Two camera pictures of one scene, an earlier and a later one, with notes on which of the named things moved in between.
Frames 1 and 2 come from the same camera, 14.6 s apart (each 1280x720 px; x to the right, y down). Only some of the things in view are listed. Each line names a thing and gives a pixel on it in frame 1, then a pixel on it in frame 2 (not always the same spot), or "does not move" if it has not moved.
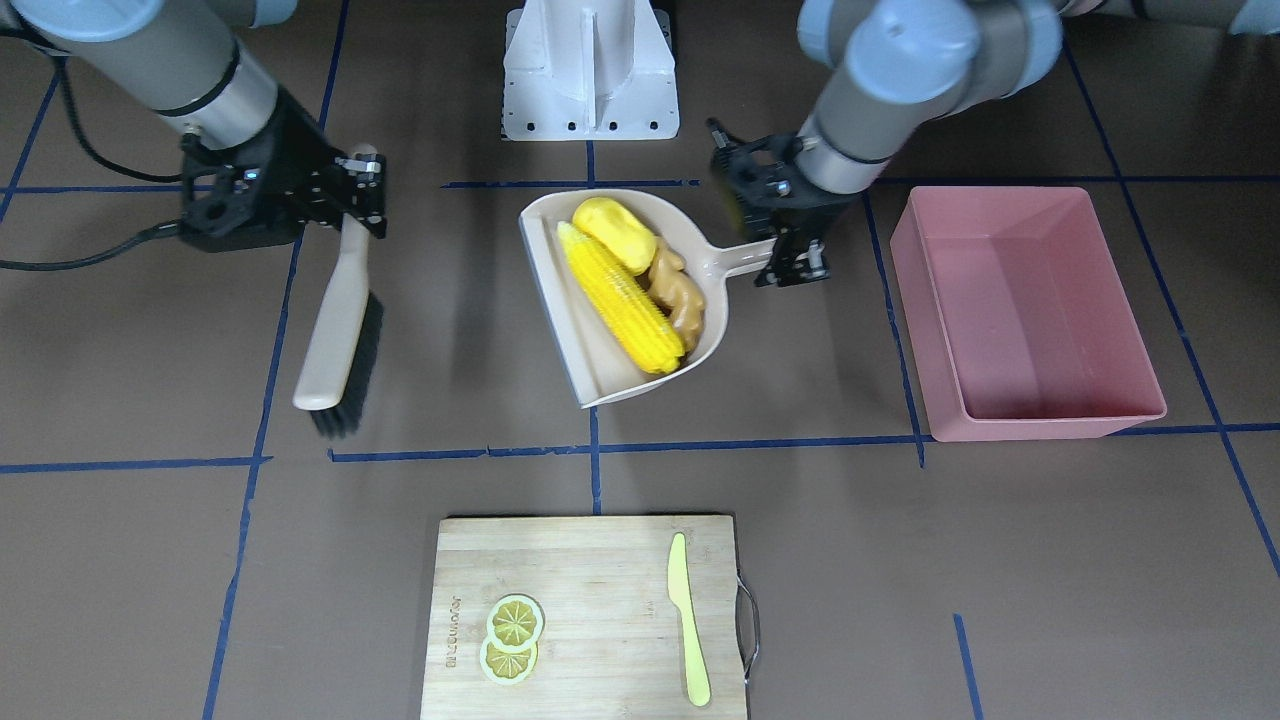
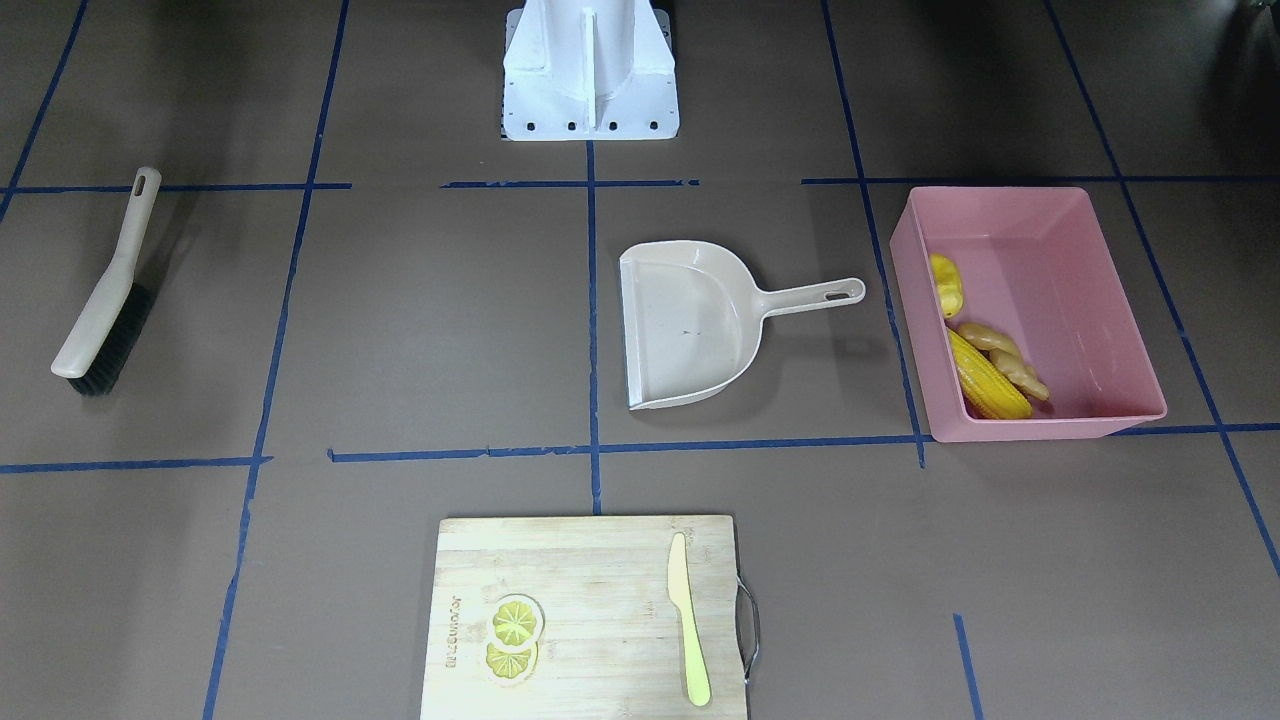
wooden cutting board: x=612 y=643 does not move
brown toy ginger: x=678 y=291 -> x=1001 y=350
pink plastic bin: x=1019 y=318 does not move
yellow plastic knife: x=679 y=587 does not move
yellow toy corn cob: x=628 y=302 -> x=988 y=389
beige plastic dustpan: x=598 y=359 -> x=694 y=317
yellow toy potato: x=634 y=244 -> x=950 y=285
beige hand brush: x=338 y=370 -> x=95 y=352
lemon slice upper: x=515 y=621 does not move
